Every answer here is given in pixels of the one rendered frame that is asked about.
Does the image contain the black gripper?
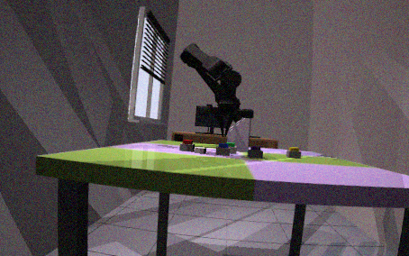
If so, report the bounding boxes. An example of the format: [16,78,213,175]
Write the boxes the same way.
[198,91,254,137]

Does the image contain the red button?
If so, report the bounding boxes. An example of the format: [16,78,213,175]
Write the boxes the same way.
[179,140,195,152]

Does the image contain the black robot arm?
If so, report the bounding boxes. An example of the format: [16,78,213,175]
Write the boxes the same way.
[181,43,241,113]

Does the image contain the green button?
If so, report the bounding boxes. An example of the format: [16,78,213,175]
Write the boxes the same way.
[227,142,237,154]

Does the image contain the blue button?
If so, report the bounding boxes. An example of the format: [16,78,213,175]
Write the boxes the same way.
[215,143,231,156]

